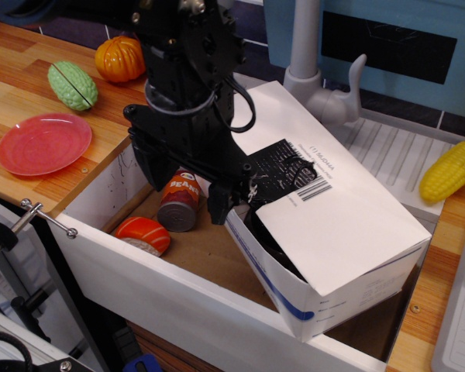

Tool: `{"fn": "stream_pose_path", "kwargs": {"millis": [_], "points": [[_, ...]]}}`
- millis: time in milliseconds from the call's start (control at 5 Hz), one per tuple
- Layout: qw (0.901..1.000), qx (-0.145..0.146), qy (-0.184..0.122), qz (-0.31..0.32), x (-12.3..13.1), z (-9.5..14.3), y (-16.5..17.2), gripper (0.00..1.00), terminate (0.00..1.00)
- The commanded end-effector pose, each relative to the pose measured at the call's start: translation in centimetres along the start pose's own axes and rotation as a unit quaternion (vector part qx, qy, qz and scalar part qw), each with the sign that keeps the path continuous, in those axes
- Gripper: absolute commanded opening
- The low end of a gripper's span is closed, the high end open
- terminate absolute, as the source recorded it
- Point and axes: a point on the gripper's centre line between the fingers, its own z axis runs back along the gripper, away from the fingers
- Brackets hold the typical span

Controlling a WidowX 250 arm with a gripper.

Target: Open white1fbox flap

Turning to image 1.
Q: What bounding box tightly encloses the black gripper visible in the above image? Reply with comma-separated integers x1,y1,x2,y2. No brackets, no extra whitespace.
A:
123,88,252,225

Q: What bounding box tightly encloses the white cardboard box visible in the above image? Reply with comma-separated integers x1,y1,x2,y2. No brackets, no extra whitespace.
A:
226,82,431,342

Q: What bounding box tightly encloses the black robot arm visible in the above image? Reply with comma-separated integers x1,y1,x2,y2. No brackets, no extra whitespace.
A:
124,1,255,225

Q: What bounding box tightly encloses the toy beans can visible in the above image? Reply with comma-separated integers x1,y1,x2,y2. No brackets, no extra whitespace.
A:
157,169,201,233

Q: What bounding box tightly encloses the toy salmon sushi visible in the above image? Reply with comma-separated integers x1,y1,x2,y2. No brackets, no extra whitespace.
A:
115,216,171,257

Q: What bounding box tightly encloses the white toy sink basin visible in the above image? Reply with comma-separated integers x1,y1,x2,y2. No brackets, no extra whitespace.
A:
48,73,465,372

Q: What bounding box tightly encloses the orange toy pumpkin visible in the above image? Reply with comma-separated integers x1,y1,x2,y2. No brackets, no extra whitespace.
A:
95,36,146,83

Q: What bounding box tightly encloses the green toy bitter gourd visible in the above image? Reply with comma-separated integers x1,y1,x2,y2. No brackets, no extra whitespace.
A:
47,61,98,111

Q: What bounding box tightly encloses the pink plastic plate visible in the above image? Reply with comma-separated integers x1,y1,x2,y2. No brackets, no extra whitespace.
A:
0,113,92,176

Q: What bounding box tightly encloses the grey toy faucet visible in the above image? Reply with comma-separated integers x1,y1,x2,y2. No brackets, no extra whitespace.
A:
284,0,367,127

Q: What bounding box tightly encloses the metal clamp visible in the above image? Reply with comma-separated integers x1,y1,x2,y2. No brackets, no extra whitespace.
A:
0,198,78,253

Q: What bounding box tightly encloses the yellow toy corn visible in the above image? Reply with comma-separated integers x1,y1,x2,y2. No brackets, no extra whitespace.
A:
419,141,465,204

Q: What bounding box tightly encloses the blue panel with black screen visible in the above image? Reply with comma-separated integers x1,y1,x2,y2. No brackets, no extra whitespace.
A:
263,1,465,136

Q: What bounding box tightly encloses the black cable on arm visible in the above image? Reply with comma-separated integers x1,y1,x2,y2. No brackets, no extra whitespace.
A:
143,75,256,134

